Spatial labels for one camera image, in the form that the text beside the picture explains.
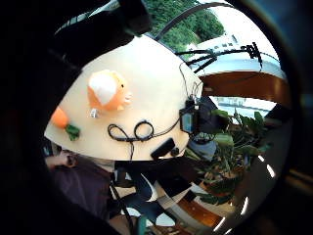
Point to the orange white soft toy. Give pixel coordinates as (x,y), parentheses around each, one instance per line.
(106,89)

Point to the small black round cap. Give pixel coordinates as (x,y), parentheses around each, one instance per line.
(175,151)

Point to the black rectangular device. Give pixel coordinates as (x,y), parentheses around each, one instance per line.
(163,148)

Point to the green trees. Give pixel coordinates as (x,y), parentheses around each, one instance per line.
(182,23)

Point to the black camera with blue screen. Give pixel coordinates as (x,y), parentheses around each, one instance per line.
(189,120)

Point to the orange carrot soft toy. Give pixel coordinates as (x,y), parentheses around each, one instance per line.
(60,118)

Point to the black tripod stand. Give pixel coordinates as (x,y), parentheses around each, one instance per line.
(208,55)

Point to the person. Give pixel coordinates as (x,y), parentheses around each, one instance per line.
(81,186)

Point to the green potted plant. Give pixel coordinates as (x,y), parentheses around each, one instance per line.
(228,147)

